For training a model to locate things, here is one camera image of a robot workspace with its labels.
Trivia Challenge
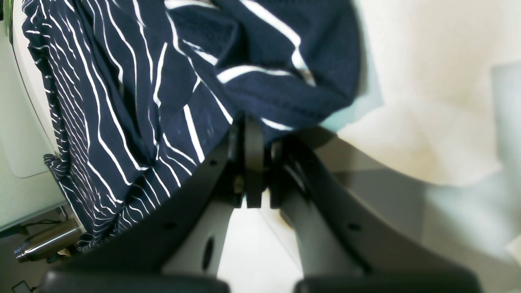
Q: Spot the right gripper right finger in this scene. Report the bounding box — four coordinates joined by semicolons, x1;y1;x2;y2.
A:
270;136;483;293

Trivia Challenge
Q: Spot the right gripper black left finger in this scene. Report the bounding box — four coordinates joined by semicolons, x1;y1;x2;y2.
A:
40;114;265;293

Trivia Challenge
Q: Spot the navy white striped t-shirt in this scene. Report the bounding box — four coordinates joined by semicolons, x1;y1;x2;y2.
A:
21;0;361;251

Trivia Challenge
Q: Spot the silver metal cylinder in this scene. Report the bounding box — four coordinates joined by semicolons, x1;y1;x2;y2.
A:
14;228;82;263

